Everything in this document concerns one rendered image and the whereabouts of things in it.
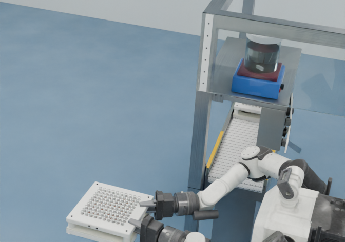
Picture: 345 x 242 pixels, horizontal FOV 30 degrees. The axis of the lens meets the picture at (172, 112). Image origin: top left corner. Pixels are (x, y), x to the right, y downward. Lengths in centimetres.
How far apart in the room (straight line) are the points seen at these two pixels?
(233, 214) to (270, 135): 60
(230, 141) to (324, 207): 116
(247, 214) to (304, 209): 110
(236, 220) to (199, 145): 59
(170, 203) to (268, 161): 41
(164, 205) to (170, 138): 237
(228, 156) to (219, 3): 83
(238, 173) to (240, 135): 81
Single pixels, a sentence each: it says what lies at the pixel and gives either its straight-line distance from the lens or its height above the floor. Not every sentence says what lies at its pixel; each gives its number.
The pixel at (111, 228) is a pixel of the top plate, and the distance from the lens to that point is 231.
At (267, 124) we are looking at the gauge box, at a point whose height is 115.
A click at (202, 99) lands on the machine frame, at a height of 124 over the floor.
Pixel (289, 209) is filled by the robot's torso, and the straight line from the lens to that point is 214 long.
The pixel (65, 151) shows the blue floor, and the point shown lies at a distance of 459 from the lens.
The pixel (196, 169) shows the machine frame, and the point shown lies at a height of 88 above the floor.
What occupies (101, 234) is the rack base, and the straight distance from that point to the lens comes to 236.
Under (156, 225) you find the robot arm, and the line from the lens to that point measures 228.
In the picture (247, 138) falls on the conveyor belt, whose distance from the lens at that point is 328.
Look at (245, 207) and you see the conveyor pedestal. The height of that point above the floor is 58.
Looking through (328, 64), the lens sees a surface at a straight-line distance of 255.
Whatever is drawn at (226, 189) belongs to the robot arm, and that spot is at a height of 108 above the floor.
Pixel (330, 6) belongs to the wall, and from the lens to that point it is 620.
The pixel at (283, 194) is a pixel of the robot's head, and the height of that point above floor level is 132.
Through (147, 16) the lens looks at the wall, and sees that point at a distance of 662.
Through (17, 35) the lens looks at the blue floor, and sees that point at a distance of 643.
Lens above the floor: 252
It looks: 30 degrees down
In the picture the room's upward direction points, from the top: 4 degrees clockwise
